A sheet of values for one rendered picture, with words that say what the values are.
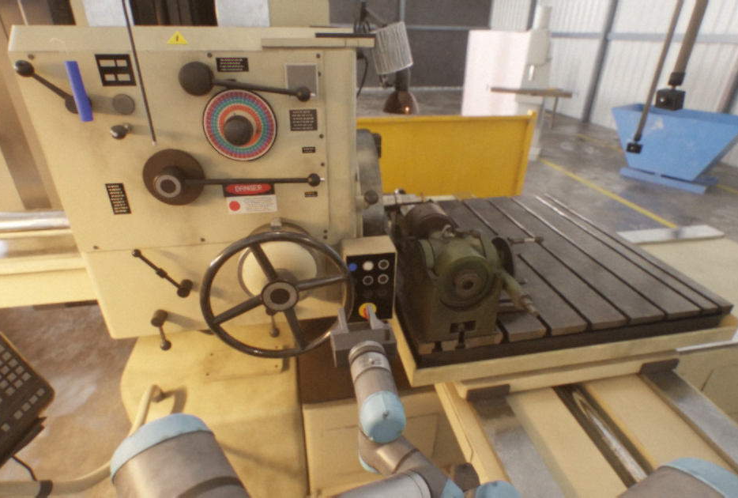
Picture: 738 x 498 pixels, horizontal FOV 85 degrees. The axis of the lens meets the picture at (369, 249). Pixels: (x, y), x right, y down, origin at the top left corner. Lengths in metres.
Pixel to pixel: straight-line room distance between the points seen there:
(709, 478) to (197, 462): 0.54
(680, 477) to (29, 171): 2.08
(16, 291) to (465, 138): 3.31
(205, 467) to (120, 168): 0.84
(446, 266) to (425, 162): 2.65
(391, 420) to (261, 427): 1.10
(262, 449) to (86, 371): 1.60
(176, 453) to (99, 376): 2.56
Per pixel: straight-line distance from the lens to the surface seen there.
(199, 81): 1.04
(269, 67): 1.08
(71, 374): 3.20
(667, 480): 0.58
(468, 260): 1.26
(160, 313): 1.36
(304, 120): 1.09
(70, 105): 1.15
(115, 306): 1.40
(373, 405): 0.73
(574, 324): 1.61
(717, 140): 6.93
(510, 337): 1.48
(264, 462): 1.95
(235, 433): 1.80
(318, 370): 1.81
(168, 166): 1.13
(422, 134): 3.76
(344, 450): 1.94
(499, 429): 1.53
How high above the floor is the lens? 1.89
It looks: 28 degrees down
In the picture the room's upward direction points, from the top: 1 degrees clockwise
